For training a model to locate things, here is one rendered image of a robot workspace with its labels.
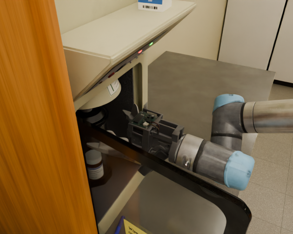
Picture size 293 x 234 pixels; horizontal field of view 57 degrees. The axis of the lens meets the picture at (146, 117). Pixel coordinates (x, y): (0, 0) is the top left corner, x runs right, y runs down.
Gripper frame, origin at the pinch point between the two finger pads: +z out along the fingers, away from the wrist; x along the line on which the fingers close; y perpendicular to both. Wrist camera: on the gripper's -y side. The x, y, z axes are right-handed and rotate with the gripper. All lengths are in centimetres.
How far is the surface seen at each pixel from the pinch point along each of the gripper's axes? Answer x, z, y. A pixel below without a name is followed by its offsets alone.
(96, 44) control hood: 15.0, -10.8, 29.4
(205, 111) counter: -60, -11, -28
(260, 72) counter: -113, -27, -27
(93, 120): 1.8, 2.4, 2.7
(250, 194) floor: -108, -46, -121
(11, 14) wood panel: 25.7, -9.5, 35.7
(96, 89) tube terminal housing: 7.3, -4.0, 16.2
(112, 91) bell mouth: -0.1, -2.3, 11.4
